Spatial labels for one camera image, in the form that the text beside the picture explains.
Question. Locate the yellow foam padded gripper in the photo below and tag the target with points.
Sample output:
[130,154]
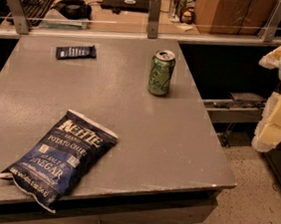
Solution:
[268,132]

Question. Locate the green soda can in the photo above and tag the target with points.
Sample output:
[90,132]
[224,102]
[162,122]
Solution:
[162,66]

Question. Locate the cardboard box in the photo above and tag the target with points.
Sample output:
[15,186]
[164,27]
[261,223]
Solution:
[244,17]

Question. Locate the grey desk drawer front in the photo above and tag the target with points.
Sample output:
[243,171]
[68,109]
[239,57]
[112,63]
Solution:
[188,211]

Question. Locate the glass jar on desk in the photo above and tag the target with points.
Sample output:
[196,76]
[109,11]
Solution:
[175,8]

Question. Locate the black laptop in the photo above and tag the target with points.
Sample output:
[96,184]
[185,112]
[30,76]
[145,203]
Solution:
[129,5]

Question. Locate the dark blue snack bar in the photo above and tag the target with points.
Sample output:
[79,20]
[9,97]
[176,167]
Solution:
[75,52]

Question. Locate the blue Kettle chips bag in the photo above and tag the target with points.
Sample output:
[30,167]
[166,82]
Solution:
[54,166]

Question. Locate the black headphones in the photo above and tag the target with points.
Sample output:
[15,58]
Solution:
[73,9]

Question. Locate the black keyboard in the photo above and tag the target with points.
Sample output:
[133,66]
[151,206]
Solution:
[36,10]

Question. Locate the grey metal shelf rail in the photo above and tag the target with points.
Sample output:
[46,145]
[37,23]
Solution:
[239,107]

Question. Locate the right metal divider bracket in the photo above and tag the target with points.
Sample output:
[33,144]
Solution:
[269,30]

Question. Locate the metal divider bracket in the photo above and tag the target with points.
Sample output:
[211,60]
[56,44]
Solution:
[269,30]
[153,18]
[21,24]

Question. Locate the middle metal divider bracket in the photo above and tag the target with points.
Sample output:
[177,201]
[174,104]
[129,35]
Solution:
[153,18]

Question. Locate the left metal divider bracket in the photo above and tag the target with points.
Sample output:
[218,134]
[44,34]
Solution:
[21,24]

